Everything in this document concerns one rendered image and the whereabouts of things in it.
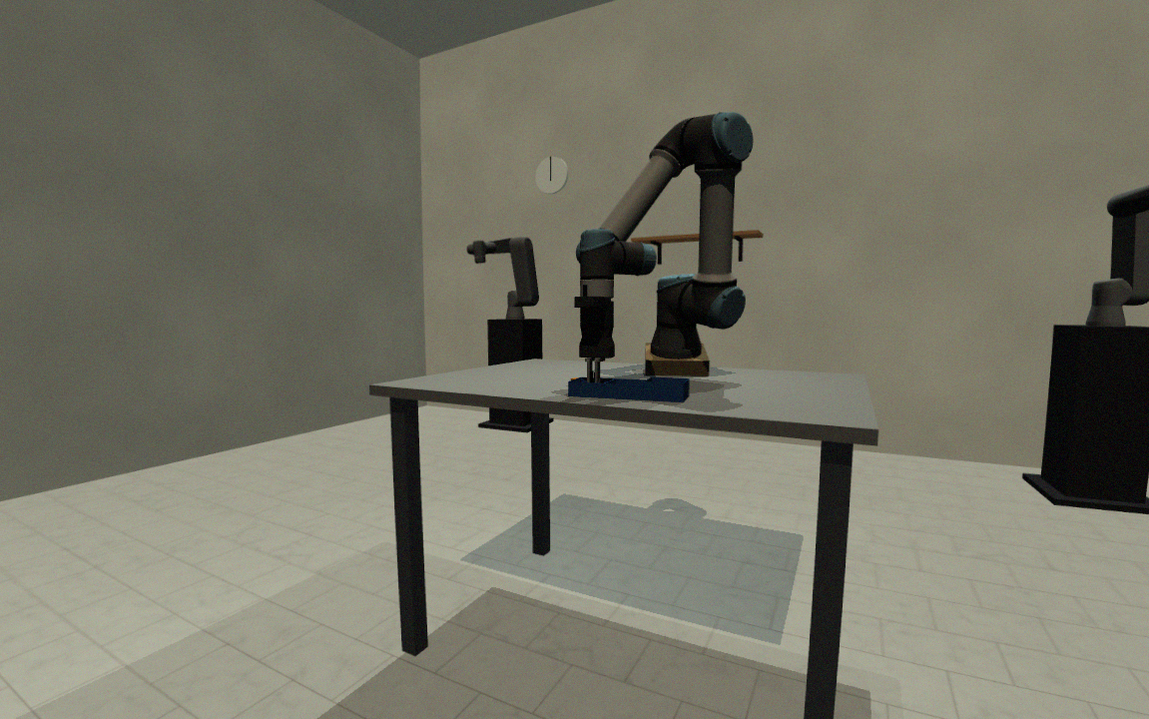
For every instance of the blue bin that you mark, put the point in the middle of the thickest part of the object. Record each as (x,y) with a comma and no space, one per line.
(654,388)

